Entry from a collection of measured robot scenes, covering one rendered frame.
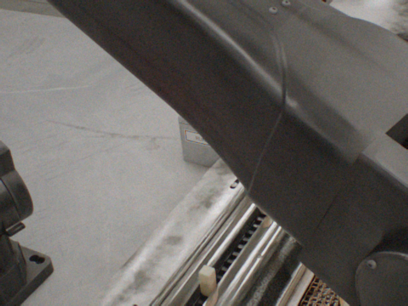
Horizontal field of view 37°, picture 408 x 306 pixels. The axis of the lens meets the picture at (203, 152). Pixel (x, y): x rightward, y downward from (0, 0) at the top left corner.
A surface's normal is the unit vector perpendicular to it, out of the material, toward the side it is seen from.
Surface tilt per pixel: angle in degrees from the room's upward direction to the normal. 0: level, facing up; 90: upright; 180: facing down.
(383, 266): 90
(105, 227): 0
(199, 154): 90
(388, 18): 0
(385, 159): 22
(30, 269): 0
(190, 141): 90
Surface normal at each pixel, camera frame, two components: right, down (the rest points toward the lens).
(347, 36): 0.19, -0.64
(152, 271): -0.09, -0.82
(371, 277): -0.68, 0.47
